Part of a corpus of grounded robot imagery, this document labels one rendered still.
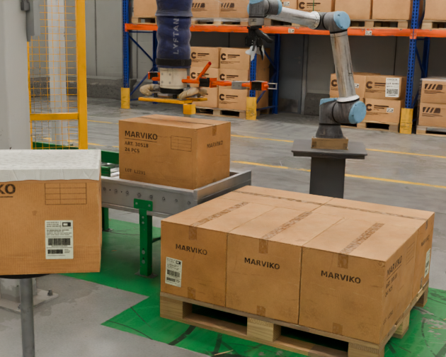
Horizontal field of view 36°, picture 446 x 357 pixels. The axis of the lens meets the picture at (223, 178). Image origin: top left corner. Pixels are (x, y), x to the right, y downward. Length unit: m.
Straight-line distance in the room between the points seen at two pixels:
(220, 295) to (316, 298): 0.53
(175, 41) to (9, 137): 1.19
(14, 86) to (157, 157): 1.02
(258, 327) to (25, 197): 1.44
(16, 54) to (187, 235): 1.30
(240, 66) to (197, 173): 8.06
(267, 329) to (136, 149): 1.53
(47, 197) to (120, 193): 1.77
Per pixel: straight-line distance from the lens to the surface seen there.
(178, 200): 4.04
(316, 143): 4.67
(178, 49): 4.25
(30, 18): 3.80
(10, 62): 3.73
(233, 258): 3.40
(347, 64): 4.55
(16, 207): 2.57
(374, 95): 11.24
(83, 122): 4.26
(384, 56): 12.51
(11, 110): 3.75
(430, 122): 10.99
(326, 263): 3.20
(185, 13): 4.26
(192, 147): 4.08
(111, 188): 4.32
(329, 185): 4.73
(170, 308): 3.70
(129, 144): 4.36
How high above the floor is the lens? 1.52
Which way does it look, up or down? 12 degrees down
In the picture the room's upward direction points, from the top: 1 degrees clockwise
